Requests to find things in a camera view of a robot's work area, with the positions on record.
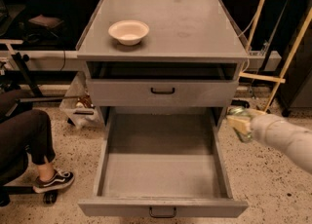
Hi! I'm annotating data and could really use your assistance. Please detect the black office chair base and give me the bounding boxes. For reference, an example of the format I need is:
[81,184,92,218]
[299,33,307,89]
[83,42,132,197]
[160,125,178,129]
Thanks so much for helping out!
[0,185,59,206]

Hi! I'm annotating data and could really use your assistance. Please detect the black tripod stand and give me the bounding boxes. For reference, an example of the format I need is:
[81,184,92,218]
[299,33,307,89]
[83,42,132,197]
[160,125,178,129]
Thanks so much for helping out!
[0,39,43,97]

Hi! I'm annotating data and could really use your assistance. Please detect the seated person's leg dark trousers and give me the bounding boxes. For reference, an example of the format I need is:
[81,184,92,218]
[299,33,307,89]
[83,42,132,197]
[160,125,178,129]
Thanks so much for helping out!
[0,104,56,181]

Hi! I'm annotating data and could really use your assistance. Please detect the black drawer handle upper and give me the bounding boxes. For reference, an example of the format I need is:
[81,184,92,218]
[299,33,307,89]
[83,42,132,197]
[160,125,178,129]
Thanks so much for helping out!
[150,88,176,95]

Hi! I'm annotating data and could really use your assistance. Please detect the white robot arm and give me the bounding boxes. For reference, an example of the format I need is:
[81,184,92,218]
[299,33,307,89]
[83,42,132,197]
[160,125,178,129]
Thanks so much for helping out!
[227,114,312,173]

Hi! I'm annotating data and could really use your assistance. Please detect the black drawer handle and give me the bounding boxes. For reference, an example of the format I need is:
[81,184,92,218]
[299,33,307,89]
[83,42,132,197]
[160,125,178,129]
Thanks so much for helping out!
[150,88,176,95]
[149,206,176,219]

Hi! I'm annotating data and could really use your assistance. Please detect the white paper bowl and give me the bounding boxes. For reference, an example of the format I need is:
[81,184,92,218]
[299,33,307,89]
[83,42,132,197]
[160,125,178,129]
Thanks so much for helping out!
[108,20,149,46]

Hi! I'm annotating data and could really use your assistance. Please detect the open grey bottom drawer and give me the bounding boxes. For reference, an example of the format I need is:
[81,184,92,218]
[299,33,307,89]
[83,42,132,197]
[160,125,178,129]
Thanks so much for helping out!
[79,107,248,218]

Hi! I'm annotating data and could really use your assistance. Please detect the clear plastic bin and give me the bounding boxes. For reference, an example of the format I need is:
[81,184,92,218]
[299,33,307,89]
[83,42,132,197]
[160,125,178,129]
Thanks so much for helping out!
[59,72,100,129]

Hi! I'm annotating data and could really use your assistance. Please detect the dark box on shelf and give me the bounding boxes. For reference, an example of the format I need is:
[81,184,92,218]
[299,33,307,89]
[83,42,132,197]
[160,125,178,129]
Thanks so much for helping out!
[28,15,63,30]

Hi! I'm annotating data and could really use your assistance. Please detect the black and white sneaker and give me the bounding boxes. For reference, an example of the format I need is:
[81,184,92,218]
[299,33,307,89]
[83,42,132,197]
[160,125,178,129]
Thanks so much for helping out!
[33,170,74,194]

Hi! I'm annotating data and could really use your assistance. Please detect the closed grey drawer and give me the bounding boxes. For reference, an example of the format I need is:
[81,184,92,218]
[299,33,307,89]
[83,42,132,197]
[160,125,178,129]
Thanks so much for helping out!
[86,79,238,107]

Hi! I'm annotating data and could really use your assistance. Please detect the black drawer handle lower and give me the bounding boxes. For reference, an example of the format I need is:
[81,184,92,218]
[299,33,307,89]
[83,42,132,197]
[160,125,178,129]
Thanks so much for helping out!
[149,206,176,219]

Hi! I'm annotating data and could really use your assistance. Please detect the wooden stick frame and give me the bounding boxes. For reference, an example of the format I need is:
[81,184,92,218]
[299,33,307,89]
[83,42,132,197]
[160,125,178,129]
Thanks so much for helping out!
[240,0,312,112]

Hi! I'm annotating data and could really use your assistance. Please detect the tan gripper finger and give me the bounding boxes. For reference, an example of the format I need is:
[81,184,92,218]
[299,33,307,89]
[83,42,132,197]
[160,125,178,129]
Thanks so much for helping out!
[226,116,251,135]

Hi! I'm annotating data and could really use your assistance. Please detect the grey cabinet with counter top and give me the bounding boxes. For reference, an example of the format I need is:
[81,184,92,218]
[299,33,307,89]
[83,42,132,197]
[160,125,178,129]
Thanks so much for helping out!
[78,0,248,125]

